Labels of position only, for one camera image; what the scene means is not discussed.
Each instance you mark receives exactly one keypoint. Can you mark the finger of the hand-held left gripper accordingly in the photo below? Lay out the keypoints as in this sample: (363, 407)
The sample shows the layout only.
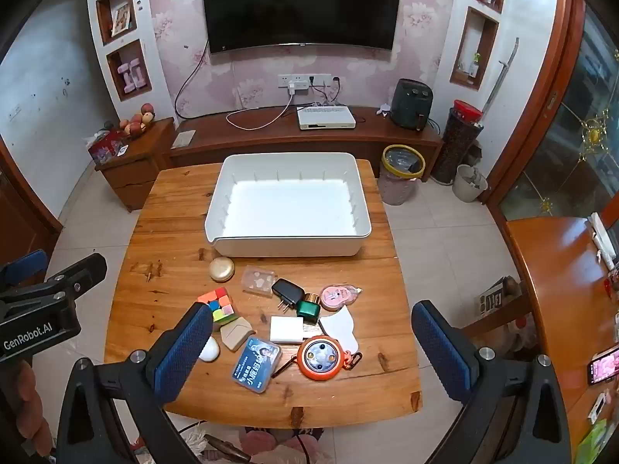
(26, 266)
(82, 270)

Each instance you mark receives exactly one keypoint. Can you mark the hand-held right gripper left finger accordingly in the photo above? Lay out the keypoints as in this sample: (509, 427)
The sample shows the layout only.
(186, 343)

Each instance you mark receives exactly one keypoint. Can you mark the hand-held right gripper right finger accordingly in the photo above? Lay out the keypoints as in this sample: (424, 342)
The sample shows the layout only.
(440, 348)

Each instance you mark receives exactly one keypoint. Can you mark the colourful puzzle cube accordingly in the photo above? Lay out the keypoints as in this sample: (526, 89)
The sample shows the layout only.
(217, 299)

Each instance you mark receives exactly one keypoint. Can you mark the white charger block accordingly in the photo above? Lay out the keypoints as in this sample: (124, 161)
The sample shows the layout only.
(285, 329)

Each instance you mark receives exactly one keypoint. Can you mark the green rectangular block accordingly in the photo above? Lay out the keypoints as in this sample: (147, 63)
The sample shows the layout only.
(307, 312)

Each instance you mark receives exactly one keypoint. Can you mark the white plastic storage bin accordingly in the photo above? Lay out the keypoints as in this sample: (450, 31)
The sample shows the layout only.
(290, 203)

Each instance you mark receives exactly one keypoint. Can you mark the person's left hand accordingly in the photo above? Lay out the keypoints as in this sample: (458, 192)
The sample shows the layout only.
(31, 406)

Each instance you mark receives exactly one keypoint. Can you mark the white earbud case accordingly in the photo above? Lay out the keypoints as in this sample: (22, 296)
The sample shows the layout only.
(210, 350)

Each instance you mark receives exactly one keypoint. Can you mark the beige tape dispenser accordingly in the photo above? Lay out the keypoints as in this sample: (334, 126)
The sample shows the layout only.
(234, 336)

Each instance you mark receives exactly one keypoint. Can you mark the blue card box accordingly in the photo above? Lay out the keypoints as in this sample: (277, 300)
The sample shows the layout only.
(256, 362)

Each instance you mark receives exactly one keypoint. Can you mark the gold round compact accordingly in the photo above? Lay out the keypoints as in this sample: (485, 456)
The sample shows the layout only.
(221, 269)

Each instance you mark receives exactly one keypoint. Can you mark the dark carabiner clip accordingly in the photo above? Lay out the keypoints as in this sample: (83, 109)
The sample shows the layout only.
(354, 360)

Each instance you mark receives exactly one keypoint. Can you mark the clear plastic bag with pills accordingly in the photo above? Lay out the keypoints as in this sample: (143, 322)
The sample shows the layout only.
(258, 280)

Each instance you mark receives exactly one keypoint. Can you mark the white fluffy cloth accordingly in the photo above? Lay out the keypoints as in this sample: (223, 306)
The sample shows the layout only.
(196, 442)

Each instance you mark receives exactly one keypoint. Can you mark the white card piece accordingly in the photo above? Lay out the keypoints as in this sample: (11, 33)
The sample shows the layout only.
(341, 328)

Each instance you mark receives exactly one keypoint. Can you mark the black charger plug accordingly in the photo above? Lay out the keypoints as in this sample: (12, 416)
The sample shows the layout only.
(287, 291)

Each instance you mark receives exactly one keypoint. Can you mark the pink clear plastic packet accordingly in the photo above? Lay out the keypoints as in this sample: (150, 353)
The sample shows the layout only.
(336, 297)

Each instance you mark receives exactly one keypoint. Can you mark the wooden side cabinet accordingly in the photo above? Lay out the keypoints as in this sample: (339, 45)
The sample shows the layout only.
(138, 169)

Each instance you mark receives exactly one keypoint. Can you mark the orange round tape measure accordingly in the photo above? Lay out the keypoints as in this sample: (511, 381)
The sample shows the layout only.
(319, 357)

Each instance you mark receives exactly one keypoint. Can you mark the red tissue box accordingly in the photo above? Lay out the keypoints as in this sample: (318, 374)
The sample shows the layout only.
(107, 147)

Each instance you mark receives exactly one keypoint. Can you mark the wooden dining table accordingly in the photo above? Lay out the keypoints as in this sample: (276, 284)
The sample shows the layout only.
(561, 299)

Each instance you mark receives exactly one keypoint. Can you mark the pink slipper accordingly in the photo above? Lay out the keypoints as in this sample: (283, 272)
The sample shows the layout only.
(271, 447)

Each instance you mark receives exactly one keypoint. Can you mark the pile of decorative fruit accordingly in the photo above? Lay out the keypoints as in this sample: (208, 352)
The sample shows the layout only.
(139, 121)

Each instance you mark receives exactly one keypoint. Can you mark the smartphone with lit screen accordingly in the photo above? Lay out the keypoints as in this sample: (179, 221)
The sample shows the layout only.
(604, 365)

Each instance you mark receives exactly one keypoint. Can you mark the white bucket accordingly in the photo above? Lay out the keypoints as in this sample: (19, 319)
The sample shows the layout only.
(470, 183)

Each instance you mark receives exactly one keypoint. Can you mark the yellow-rimmed trash bin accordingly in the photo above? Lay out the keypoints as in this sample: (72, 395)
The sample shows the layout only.
(401, 179)

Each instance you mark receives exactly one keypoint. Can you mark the pink dumbbell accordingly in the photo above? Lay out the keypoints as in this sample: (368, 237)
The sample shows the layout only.
(139, 73)
(125, 77)

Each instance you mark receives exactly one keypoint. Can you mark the dark cylinder with red lid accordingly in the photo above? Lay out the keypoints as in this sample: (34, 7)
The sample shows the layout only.
(457, 145)

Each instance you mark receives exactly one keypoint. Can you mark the wooden television cabinet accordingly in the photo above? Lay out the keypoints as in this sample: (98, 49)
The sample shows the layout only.
(271, 138)

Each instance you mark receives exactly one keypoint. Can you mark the dark green air fryer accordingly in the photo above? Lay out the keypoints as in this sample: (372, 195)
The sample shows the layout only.
(410, 104)

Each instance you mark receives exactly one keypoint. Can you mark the wooden glass door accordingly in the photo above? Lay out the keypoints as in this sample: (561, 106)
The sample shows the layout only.
(570, 130)

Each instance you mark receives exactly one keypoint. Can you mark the white set-top box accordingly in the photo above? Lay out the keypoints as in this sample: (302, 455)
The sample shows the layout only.
(326, 117)

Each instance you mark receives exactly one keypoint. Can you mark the small picture frame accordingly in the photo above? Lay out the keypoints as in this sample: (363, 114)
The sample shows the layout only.
(120, 18)

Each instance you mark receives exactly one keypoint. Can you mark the white wall socket strip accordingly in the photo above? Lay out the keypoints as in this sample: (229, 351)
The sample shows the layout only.
(304, 79)

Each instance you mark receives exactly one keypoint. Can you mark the black wall television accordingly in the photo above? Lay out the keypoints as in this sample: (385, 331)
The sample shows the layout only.
(300, 5)

